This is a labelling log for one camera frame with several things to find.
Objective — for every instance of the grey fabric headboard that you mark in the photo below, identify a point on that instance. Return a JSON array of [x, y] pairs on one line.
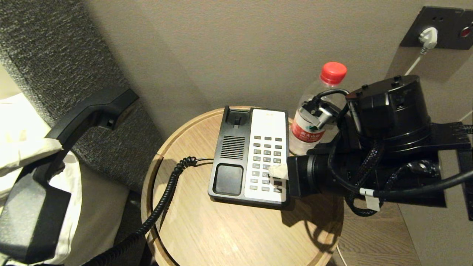
[[55, 44]]

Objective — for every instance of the clear water bottle red cap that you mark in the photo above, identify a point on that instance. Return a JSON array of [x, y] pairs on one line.
[[308, 133]]

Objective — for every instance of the black phone handset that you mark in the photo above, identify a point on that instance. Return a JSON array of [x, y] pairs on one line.
[[92, 111]]

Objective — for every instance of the black and white desk phone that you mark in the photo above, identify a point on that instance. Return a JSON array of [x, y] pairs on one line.
[[266, 129]]

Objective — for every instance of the round wooden side table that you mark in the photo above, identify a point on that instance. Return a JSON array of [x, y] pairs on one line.
[[229, 236]]

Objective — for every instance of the beige bedding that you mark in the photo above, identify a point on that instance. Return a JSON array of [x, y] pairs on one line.
[[99, 210]]

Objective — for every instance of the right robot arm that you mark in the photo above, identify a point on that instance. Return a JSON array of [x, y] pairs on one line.
[[391, 111]]

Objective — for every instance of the black wall socket plate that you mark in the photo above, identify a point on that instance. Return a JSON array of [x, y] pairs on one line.
[[443, 27]]

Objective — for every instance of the white power plug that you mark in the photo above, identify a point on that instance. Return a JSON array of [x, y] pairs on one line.
[[428, 37]]

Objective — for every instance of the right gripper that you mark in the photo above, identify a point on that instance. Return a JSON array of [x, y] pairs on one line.
[[308, 175]]

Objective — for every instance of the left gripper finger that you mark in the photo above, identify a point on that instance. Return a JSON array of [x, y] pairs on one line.
[[27, 152]]

